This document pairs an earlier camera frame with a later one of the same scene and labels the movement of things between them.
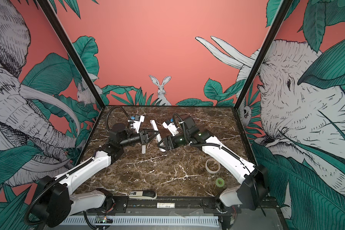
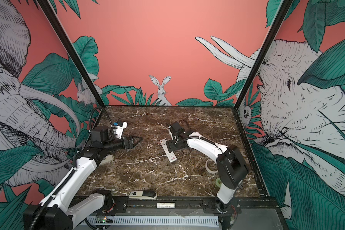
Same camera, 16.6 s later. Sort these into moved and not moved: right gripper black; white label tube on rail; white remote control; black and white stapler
Moved: white remote control
Not moved: right gripper black; white label tube on rail; black and white stapler
